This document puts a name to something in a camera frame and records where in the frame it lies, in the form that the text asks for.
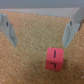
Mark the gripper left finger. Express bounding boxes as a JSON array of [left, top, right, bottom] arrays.
[[0, 12, 19, 48]]

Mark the pink block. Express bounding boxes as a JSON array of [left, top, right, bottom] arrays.
[[44, 46, 64, 73]]

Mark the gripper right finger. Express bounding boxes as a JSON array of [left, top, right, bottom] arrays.
[[62, 13, 84, 50]]

